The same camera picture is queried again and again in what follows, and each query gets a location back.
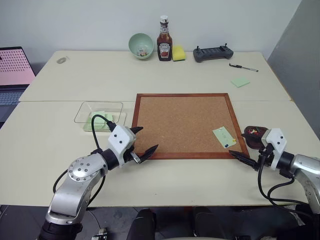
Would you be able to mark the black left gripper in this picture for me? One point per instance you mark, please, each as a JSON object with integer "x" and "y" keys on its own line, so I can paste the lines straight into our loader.
{"x": 129, "y": 156}

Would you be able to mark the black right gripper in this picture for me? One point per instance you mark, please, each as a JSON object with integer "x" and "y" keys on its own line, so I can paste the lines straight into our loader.
{"x": 268, "y": 162}

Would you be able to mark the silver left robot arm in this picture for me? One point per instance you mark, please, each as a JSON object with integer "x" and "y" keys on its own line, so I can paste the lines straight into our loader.
{"x": 75, "y": 190}

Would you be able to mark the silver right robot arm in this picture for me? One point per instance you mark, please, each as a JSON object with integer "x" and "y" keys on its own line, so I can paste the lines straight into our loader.
{"x": 308, "y": 172}

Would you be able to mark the green paper note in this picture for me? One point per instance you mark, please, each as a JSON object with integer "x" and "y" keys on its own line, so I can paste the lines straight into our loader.
{"x": 222, "y": 136}

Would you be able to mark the green sticky note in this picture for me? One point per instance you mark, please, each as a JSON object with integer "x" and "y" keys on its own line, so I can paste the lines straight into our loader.
{"x": 109, "y": 117}
{"x": 96, "y": 123}

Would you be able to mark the wood-framed cork board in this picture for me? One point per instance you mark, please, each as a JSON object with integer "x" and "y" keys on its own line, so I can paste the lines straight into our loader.
{"x": 180, "y": 120}

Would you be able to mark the green sticky note pad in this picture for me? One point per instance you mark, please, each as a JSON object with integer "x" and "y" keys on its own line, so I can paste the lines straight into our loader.
{"x": 240, "y": 82}

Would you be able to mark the dark bowl of pushpins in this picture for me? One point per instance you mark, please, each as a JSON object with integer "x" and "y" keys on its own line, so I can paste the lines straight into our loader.
{"x": 253, "y": 145}

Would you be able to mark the clear plastic container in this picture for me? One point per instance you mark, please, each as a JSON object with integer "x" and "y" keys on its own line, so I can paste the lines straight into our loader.
{"x": 117, "y": 110}

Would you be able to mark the black pen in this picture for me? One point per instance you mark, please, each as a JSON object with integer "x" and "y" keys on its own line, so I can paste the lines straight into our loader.
{"x": 243, "y": 67}

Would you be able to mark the dark rounded shape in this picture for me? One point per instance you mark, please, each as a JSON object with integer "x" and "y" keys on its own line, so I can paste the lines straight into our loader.
{"x": 142, "y": 225}

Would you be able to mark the small colourful packet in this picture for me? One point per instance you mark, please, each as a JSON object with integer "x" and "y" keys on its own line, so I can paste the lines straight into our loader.
{"x": 141, "y": 52}

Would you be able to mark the yellow sponge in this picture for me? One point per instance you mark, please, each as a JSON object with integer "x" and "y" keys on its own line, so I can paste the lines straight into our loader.
{"x": 179, "y": 53}

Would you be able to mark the ketchup bottle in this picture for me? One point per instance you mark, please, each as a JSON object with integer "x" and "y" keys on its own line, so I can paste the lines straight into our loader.
{"x": 164, "y": 45}

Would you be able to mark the green ceramic bowl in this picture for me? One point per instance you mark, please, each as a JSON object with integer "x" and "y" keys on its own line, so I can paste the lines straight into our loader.
{"x": 140, "y": 42}

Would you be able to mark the black remote controller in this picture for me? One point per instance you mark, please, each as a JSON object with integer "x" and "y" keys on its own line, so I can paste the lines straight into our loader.
{"x": 212, "y": 53}

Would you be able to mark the grey partition panel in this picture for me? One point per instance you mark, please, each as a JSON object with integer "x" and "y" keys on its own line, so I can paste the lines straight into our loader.
{"x": 297, "y": 57}

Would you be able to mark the small round grey disc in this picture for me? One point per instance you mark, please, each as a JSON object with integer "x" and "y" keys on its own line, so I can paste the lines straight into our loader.
{"x": 61, "y": 60}

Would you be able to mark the grey laptop with pink screen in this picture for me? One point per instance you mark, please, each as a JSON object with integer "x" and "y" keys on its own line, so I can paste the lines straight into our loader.
{"x": 13, "y": 70}

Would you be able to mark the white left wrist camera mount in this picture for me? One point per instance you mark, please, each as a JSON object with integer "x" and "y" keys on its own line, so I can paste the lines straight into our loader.
{"x": 120, "y": 142}

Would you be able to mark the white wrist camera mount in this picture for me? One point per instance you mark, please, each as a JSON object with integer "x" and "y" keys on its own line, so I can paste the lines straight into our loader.
{"x": 120, "y": 142}
{"x": 276, "y": 142}

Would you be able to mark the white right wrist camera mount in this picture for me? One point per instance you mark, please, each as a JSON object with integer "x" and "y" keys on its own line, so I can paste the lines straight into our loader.
{"x": 276, "y": 142}

